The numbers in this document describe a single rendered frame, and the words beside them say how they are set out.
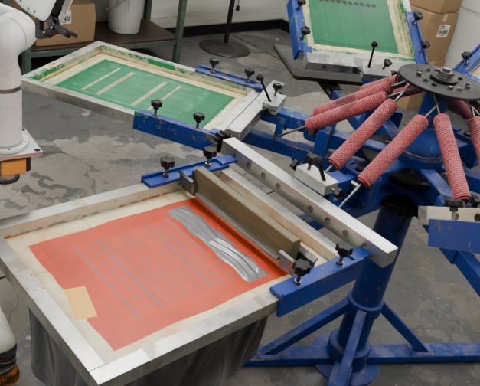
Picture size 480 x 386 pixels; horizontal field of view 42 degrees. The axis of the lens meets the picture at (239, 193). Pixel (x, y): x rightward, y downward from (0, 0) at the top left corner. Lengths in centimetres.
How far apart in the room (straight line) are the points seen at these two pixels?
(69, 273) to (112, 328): 21
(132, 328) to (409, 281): 229
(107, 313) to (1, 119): 54
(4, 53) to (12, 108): 15
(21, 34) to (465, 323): 254
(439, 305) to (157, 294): 214
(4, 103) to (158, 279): 56
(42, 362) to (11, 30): 87
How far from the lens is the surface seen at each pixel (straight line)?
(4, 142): 166
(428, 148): 225
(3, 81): 159
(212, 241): 170
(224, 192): 174
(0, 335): 239
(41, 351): 182
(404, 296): 339
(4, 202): 356
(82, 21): 515
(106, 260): 160
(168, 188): 188
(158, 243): 167
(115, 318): 145
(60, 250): 163
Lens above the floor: 194
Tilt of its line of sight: 30 degrees down
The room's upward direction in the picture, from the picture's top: 11 degrees clockwise
